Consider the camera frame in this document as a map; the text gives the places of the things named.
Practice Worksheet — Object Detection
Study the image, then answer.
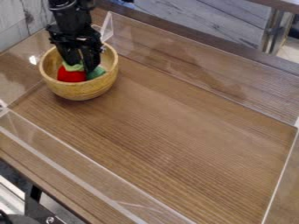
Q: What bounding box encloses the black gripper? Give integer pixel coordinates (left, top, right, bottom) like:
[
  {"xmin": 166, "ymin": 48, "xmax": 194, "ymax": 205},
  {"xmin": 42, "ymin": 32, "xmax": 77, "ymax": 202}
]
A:
[{"xmin": 47, "ymin": 0, "xmax": 102, "ymax": 73}]

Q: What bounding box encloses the red plush strawberry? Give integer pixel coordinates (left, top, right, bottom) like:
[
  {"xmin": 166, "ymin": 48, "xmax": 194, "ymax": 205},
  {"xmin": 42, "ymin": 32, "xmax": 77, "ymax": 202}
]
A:
[{"xmin": 58, "ymin": 61, "xmax": 87, "ymax": 82}]

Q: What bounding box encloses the green rectangular block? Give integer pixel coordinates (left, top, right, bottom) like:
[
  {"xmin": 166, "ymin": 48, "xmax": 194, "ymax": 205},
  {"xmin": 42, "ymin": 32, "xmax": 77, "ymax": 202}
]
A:
[{"xmin": 87, "ymin": 66, "xmax": 107, "ymax": 81}]

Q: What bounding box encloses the wooden bowl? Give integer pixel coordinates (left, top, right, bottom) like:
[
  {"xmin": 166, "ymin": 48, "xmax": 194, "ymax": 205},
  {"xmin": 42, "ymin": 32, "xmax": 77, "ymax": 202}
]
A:
[{"xmin": 39, "ymin": 44, "xmax": 118, "ymax": 101}]

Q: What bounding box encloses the metal table leg background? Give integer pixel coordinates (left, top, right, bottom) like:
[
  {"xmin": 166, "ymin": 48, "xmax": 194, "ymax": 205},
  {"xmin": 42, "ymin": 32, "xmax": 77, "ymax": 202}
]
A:
[{"xmin": 262, "ymin": 9, "xmax": 296, "ymax": 55}]

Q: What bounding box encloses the clear acrylic tray wall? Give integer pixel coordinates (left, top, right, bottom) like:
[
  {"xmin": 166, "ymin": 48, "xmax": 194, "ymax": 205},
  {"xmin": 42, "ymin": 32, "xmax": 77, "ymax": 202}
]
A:
[{"xmin": 0, "ymin": 15, "xmax": 299, "ymax": 224}]

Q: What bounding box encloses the black table frame bracket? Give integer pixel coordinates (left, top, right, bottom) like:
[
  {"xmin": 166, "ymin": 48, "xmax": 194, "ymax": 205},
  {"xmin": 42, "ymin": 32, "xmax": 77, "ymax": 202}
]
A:
[{"xmin": 25, "ymin": 185, "xmax": 66, "ymax": 224}]

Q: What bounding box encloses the black cable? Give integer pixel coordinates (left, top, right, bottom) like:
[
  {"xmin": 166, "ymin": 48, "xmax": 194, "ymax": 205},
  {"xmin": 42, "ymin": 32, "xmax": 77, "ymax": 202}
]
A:
[{"xmin": 0, "ymin": 209, "xmax": 14, "ymax": 224}]

